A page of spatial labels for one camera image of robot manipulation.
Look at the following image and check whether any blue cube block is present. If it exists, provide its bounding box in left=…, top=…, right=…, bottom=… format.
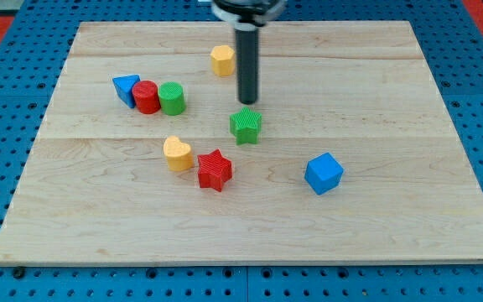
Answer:
left=304, top=153, right=344, bottom=195

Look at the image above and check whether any red cylinder block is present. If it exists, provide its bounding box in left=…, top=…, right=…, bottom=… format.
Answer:
left=132, top=80, right=161, bottom=114

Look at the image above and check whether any wooden board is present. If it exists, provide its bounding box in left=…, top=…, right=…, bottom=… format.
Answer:
left=0, top=21, right=483, bottom=267

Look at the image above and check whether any red star block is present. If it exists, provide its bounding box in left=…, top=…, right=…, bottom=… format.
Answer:
left=197, top=149, right=232, bottom=192

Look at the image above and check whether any yellow hexagon block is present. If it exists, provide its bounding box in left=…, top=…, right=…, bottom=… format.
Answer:
left=210, top=45, right=235, bottom=76

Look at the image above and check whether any yellow heart block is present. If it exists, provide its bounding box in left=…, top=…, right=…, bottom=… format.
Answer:
left=163, top=136, right=194, bottom=172

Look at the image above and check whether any blue triangle block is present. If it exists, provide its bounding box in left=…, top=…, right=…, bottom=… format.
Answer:
left=112, top=75, right=140, bottom=108

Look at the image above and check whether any green star block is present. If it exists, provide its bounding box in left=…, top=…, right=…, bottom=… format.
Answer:
left=230, top=107, right=262, bottom=145

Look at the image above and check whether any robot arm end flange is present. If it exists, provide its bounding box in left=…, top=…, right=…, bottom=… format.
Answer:
left=211, top=0, right=288, bottom=30

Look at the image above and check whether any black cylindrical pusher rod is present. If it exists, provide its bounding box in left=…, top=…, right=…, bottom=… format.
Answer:
left=235, top=29, right=259, bottom=105

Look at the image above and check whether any green cylinder block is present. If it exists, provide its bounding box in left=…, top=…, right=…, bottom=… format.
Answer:
left=158, top=81, right=186, bottom=116

